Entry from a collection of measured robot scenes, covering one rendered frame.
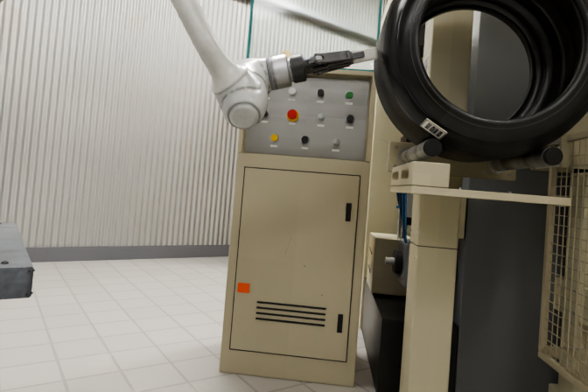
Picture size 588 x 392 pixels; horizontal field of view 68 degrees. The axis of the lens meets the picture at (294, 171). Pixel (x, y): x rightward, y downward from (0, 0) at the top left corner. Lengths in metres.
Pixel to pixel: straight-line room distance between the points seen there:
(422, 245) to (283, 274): 0.61
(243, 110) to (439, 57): 0.77
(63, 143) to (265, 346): 2.75
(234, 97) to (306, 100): 0.88
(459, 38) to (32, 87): 3.35
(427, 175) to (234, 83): 0.51
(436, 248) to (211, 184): 3.25
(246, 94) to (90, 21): 3.36
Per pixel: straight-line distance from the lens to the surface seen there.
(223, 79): 1.05
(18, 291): 0.67
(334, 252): 1.79
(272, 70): 1.19
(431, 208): 1.48
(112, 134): 4.17
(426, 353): 1.57
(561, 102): 1.21
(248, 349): 1.92
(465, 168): 1.49
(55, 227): 4.13
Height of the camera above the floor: 0.78
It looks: 2 degrees up
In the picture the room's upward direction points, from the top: 5 degrees clockwise
